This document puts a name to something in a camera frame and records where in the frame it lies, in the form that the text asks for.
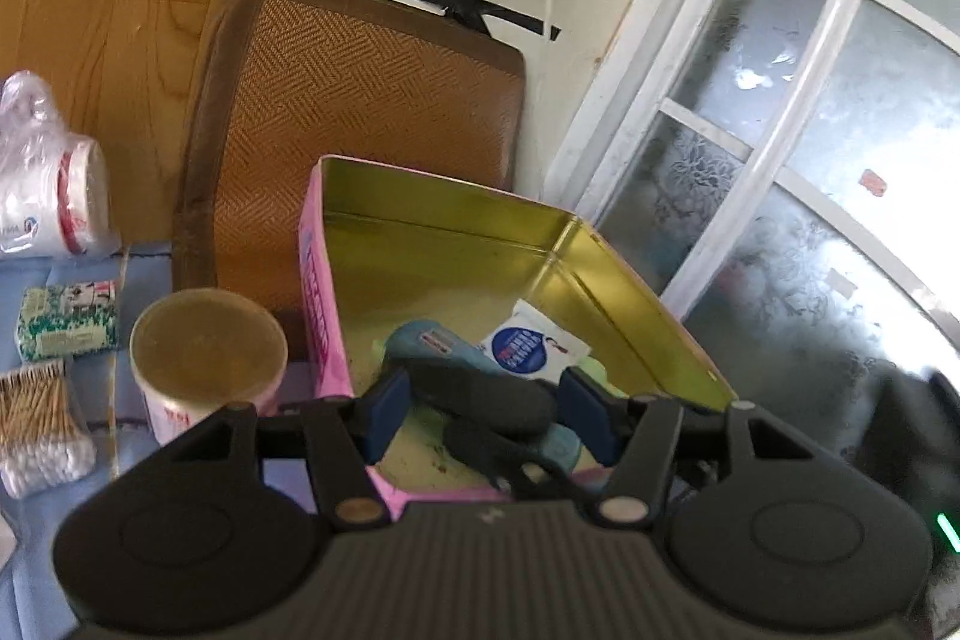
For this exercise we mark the teal and black tool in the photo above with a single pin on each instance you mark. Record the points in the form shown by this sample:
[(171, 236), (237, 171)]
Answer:
[(452, 380)]

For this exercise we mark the cotton swabs plastic bag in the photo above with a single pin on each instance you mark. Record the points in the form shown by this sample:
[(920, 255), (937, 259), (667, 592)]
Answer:
[(44, 443)]

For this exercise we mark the green patterned tissue pack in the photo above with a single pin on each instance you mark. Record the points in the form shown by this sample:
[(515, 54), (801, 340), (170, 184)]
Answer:
[(67, 320)]

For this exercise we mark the blue tablecloth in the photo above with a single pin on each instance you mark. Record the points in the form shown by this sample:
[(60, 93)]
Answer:
[(110, 404)]

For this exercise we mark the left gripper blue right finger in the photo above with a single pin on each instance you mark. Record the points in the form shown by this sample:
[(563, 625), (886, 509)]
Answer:
[(598, 418)]

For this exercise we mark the white blue wet wipe packet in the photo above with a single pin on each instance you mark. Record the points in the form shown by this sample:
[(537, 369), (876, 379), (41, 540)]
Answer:
[(530, 345)]

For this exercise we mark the round white lidded tub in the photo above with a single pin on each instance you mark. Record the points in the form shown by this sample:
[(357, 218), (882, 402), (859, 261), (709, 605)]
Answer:
[(197, 350)]

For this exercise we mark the paper cups in plastic bag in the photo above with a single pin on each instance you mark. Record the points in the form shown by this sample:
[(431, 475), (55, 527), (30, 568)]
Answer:
[(55, 186)]

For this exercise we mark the white framed glass door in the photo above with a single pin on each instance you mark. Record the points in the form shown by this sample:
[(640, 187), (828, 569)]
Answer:
[(784, 173)]

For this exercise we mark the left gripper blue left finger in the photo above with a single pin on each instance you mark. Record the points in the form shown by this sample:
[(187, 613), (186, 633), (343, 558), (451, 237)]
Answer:
[(381, 411)]

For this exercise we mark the pink metal tin box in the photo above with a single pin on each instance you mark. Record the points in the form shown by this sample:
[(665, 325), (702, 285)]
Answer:
[(380, 246)]

